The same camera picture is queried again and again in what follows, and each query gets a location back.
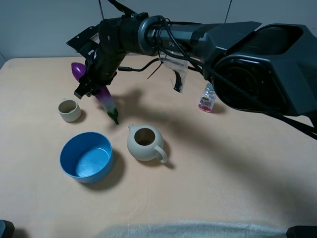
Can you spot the beige ceramic teapot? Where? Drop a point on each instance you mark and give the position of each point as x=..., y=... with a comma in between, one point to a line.
x=146, y=143

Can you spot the black object bottom right corner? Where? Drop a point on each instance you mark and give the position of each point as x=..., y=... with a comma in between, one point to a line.
x=302, y=232

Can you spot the black object bottom left corner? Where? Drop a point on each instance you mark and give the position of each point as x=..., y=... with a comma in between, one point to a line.
x=6, y=229

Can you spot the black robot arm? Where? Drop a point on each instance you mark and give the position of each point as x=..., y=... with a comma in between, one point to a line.
x=275, y=64

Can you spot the grey cloth at bottom edge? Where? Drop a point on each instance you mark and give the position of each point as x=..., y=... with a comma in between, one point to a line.
x=192, y=230

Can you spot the black object corner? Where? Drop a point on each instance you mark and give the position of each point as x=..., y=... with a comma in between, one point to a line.
x=302, y=232
x=6, y=229

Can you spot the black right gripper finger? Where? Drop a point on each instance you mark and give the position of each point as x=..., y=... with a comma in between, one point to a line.
x=100, y=90

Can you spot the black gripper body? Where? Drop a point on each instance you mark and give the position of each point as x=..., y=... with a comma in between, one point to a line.
x=104, y=46

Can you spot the purple toy eggplant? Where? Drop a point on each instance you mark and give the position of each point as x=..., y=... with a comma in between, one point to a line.
x=78, y=70

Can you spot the blue plastic bowl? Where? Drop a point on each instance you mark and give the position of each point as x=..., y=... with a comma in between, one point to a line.
x=87, y=157

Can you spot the small beige cup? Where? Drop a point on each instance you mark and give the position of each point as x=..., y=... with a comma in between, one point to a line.
x=69, y=110

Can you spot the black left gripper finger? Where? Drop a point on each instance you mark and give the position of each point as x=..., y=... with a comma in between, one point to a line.
x=86, y=86

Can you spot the small clear pill bottle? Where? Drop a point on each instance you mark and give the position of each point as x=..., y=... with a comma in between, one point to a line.
x=207, y=99

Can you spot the clear plastic bag on cable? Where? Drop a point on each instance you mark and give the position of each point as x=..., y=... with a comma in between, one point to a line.
x=180, y=69

